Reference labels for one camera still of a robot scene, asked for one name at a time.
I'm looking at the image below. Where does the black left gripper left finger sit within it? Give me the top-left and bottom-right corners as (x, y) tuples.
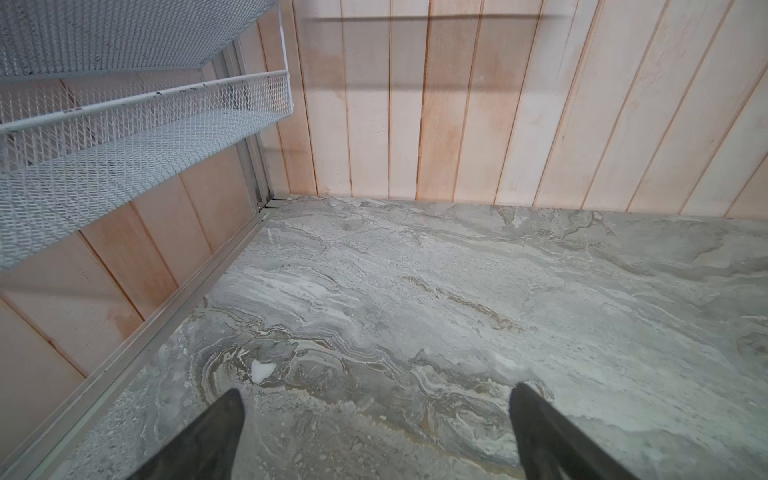
(128, 388), (245, 479)

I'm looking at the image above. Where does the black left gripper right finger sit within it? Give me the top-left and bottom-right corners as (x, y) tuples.
(509, 382), (635, 480)

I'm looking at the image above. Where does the white wire mesh shelf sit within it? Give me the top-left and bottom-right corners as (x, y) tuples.
(1, 1), (294, 269)

